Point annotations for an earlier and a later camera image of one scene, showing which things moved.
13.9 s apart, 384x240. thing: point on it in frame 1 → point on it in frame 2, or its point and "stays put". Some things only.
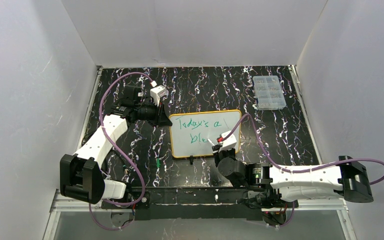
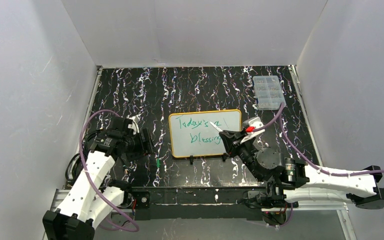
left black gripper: x=156 y=114 → x=147 y=141
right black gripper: x=217 y=151 → x=237 y=143
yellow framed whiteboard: x=190 y=131 stays put
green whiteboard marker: x=210 y=142 → x=216 y=126
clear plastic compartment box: x=269 y=92 stays put
